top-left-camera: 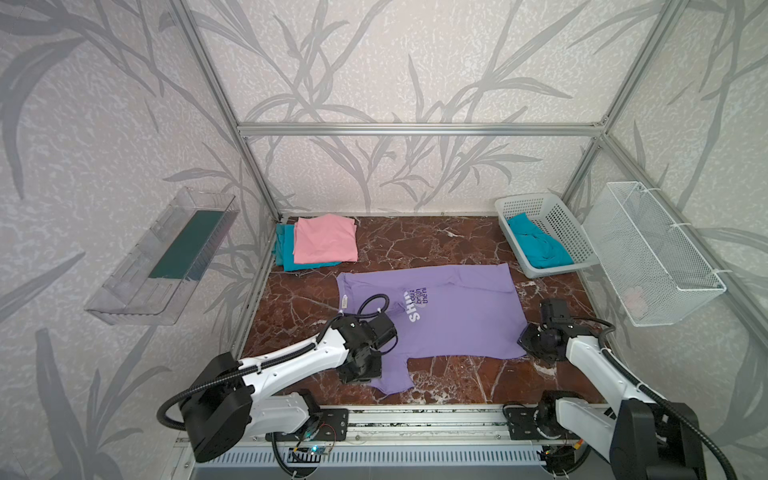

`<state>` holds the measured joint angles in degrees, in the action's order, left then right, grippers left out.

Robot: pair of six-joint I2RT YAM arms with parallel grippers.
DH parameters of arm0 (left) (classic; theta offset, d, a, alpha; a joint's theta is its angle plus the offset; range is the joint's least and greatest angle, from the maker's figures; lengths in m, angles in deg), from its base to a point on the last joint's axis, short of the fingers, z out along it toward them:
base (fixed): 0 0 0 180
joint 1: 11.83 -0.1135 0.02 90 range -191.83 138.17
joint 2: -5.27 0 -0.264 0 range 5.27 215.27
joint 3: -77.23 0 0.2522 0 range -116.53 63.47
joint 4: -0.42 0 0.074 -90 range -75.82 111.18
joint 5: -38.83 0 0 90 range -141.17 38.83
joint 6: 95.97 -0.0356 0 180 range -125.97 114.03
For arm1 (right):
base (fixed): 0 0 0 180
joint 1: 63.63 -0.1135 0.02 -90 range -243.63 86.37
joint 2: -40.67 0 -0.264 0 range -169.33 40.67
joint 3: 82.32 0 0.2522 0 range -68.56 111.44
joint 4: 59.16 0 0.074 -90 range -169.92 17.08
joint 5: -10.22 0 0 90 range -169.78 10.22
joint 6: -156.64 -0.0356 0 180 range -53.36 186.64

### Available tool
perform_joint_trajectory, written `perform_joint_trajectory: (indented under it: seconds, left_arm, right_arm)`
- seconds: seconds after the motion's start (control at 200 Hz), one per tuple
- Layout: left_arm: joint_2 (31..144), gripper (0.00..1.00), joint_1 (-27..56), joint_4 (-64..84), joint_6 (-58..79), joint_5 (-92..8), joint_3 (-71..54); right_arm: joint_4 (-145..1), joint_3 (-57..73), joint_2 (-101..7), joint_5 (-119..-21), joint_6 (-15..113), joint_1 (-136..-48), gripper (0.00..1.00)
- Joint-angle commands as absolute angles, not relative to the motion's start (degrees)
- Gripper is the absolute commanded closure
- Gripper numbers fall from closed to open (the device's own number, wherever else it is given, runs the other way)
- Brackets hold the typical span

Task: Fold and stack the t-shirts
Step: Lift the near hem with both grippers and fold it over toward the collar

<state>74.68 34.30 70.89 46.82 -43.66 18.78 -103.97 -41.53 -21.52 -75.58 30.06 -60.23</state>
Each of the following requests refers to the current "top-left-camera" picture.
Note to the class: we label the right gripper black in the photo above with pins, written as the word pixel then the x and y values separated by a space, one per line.
pixel 531 342

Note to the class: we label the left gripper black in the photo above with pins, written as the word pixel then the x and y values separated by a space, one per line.
pixel 358 369

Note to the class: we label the purple t-shirt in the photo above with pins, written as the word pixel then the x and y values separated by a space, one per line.
pixel 453 310

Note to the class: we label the grey plastic laundry basket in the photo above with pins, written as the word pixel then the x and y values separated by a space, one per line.
pixel 551 215

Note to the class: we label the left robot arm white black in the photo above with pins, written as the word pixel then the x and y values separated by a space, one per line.
pixel 233 398

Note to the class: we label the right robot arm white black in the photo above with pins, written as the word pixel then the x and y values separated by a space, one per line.
pixel 645 436

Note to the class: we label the teal t-shirt in basket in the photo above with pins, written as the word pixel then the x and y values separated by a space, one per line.
pixel 541 250

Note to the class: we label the pink folded t-shirt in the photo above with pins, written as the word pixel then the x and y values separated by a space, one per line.
pixel 325 239

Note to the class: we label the teal folded t-shirt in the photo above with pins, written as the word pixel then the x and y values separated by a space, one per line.
pixel 284 251

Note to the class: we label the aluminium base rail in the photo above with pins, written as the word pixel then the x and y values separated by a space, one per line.
pixel 420 423

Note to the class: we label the white wire mesh basket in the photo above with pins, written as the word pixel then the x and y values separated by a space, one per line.
pixel 658 274

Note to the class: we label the clear acrylic wall tray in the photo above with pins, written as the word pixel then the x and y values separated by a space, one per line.
pixel 153 284

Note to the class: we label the aluminium frame horizontal bar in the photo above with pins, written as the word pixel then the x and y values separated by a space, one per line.
pixel 420 129

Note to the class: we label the aluminium frame post right rear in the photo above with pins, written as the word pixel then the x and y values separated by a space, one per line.
pixel 668 17

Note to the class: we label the aluminium frame post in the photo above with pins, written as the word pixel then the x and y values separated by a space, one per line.
pixel 668 17
pixel 193 38

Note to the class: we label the aluminium frame post left rear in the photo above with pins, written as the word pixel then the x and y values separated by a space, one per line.
pixel 193 38

